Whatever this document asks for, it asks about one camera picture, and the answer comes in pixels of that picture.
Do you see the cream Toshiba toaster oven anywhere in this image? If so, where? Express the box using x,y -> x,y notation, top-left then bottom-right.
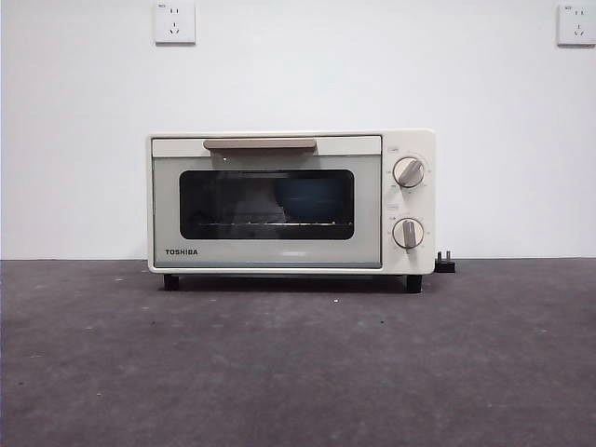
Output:
146,128 -> 437,293

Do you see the white wall socket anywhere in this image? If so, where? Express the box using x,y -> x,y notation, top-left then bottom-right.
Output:
556,3 -> 596,47
155,1 -> 197,47

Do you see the black power plug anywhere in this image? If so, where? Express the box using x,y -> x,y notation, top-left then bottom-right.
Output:
435,250 -> 460,273

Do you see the metal wire oven rack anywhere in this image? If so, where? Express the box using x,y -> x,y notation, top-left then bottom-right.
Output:
197,220 -> 353,229

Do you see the blue ribbed bowl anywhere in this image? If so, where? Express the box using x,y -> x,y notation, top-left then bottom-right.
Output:
272,181 -> 336,224

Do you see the oven door with beige handle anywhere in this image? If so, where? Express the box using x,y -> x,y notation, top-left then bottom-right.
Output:
151,134 -> 384,270

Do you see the beige round oven knob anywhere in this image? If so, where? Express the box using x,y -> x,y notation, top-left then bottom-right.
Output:
392,156 -> 426,189
391,217 -> 425,251

